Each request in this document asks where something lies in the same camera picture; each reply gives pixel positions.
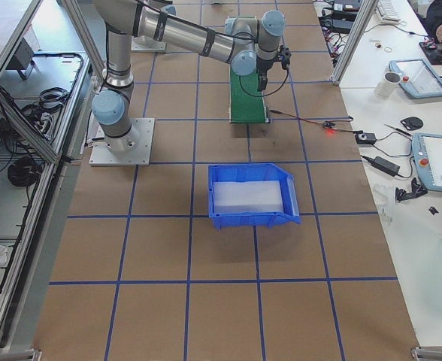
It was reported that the green conveyor belt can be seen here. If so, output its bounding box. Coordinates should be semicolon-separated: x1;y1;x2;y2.
229;70;271;124

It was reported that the red black wire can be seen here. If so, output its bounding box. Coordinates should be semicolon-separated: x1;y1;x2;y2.
269;108;353;131

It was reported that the small black camera box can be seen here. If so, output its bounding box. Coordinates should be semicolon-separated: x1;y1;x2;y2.
354;132;377;146

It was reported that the small black sensor board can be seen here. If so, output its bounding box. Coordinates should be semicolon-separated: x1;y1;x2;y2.
322;120;336;129

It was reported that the near teach pendant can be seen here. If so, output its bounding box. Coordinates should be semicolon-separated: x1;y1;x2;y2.
411;132;442;192

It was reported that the aluminium frame post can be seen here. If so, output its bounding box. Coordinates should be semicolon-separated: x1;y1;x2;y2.
331;0;377;86

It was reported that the blue plastic bin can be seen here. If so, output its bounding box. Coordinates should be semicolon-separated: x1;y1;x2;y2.
207;163;301;229

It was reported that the white mug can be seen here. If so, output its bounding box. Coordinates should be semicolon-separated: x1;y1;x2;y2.
374;71;402;99

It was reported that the far teach pendant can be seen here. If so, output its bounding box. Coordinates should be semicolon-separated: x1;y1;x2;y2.
389;59;442;99

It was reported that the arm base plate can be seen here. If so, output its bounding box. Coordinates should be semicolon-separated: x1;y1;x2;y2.
89;118;155;166
131;35;166;53

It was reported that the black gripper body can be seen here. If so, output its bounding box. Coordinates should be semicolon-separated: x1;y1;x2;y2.
257;69;268;90

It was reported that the teach pendant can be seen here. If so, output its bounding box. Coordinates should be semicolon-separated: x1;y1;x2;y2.
411;132;442;192
389;59;442;99

